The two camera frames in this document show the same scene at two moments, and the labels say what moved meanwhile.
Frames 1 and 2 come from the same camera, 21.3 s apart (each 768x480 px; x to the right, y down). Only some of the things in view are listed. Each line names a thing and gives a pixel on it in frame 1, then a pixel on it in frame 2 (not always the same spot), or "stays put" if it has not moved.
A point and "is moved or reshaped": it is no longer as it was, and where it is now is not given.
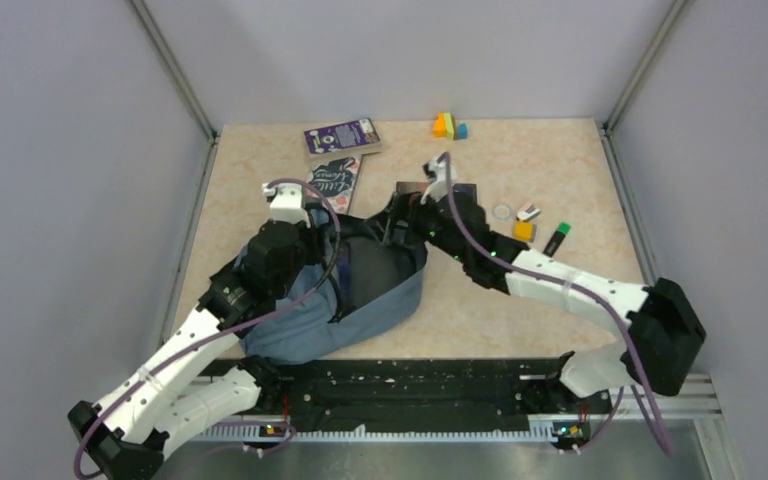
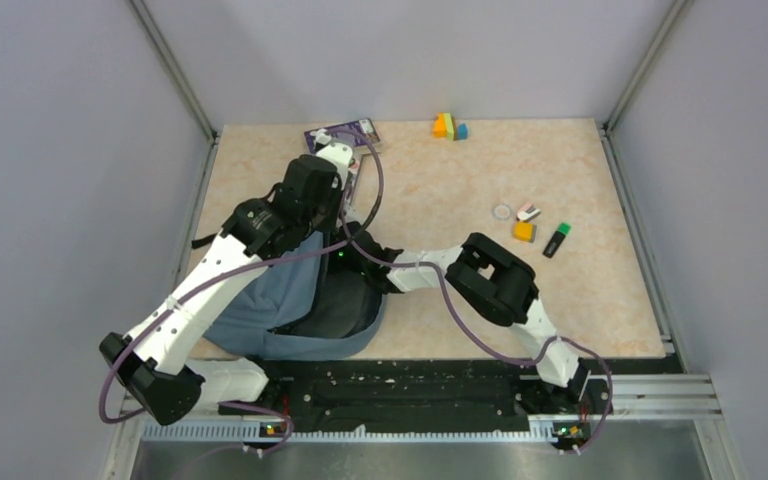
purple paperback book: x=357 y=137 stays put
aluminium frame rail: x=686 y=400 stays put
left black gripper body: x=308 y=253 → x=324 y=216
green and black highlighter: x=556 y=239 stays put
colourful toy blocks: x=443 y=127 stays put
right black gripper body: x=429 y=226 → x=339 y=262
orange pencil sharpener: x=525 y=231 stays put
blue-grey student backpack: x=379 y=268 is moved or reshaped
